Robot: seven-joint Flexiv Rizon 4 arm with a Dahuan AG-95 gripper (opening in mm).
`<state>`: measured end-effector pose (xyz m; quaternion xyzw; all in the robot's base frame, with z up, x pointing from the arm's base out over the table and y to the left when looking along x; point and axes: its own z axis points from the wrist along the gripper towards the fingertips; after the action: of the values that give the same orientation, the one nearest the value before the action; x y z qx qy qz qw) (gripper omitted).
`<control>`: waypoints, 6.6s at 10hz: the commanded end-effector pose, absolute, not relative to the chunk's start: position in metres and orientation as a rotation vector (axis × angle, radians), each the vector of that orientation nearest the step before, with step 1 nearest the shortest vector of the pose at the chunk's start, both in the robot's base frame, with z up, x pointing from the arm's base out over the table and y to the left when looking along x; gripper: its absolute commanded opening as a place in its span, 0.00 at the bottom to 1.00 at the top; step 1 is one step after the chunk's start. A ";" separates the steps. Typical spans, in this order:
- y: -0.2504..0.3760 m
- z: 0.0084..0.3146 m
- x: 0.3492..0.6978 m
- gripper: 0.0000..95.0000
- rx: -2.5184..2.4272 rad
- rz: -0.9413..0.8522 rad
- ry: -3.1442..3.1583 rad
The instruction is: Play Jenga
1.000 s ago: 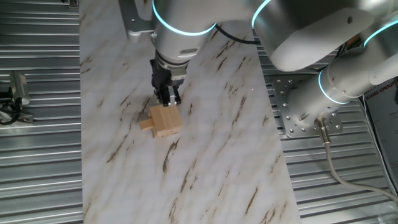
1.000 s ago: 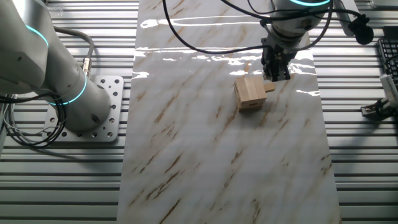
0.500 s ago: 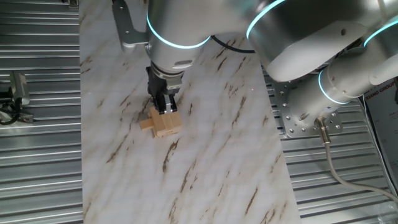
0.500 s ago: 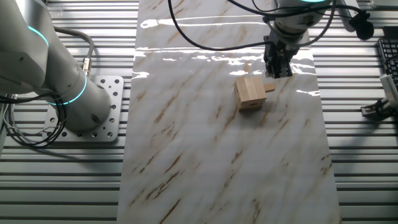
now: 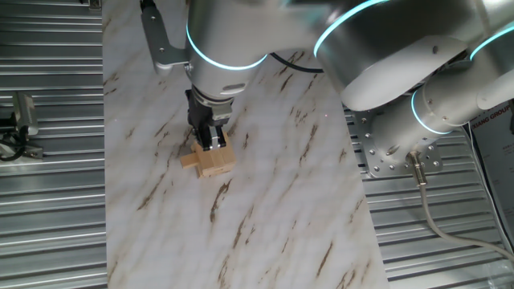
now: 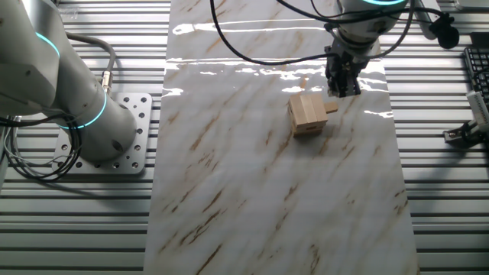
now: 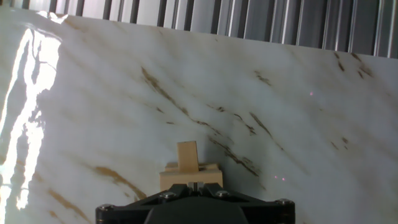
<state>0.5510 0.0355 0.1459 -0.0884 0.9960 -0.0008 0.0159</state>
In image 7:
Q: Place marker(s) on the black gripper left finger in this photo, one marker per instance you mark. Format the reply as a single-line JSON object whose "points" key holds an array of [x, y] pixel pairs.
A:
{"points": [[174, 191]]}

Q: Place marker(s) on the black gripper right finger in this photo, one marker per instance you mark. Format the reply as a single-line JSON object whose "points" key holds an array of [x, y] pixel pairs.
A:
{"points": [[217, 190]]}

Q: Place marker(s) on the white marble pattern mat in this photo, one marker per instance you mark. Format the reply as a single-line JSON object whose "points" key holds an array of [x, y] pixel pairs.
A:
{"points": [[124, 109]]}

